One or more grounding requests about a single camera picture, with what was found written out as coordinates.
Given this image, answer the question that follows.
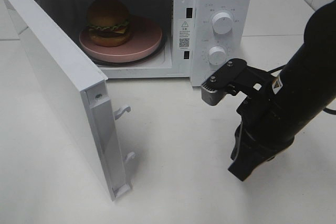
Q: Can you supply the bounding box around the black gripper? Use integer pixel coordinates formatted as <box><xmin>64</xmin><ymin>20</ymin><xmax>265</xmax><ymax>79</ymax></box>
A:
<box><xmin>228</xmin><ymin>99</ymin><xmax>294</xmax><ymax>181</ymax></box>

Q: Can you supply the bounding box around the round white door button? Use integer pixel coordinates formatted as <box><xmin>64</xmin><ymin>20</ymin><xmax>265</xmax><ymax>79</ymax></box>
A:
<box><xmin>204</xmin><ymin>71</ymin><xmax>213</xmax><ymax>81</ymax></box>

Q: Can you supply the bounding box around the white timer knob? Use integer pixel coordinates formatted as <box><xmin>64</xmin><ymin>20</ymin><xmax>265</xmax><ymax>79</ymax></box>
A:
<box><xmin>208</xmin><ymin>46</ymin><xmax>227</xmax><ymax>66</ymax></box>

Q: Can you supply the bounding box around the pink plate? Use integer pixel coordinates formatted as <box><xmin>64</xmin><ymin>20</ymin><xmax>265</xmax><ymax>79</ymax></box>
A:
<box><xmin>79</xmin><ymin>16</ymin><xmax>163</xmax><ymax>63</ymax></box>

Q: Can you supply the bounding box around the white microwave door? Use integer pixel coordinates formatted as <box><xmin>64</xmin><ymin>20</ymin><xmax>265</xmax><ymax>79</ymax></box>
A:
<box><xmin>4</xmin><ymin>0</ymin><xmax>135</xmax><ymax>200</ymax></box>

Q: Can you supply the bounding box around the burger with lettuce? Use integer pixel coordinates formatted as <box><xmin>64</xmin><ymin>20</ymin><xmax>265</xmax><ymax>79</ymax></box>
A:
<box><xmin>87</xmin><ymin>0</ymin><xmax>131</xmax><ymax>47</ymax></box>

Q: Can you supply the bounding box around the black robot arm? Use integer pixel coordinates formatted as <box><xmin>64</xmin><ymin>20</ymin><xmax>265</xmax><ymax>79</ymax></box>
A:
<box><xmin>229</xmin><ymin>2</ymin><xmax>335</xmax><ymax>180</ymax></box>

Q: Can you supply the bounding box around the upper white power knob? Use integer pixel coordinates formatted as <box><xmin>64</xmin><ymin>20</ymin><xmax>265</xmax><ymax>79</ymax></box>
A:
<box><xmin>211</xmin><ymin>10</ymin><xmax>234</xmax><ymax>35</ymax></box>

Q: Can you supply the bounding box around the glass turntable plate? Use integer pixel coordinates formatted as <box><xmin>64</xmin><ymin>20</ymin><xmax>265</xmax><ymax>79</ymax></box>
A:
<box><xmin>89</xmin><ymin>35</ymin><xmax>167</xmax><ymax>67</ymax></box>

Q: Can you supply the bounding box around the white microwave oven body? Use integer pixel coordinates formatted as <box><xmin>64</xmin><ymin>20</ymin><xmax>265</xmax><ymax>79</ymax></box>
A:
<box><xmin>34</xmin><ymin>0</ymin><xmax>250</xmax><ymax>86</ymax></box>

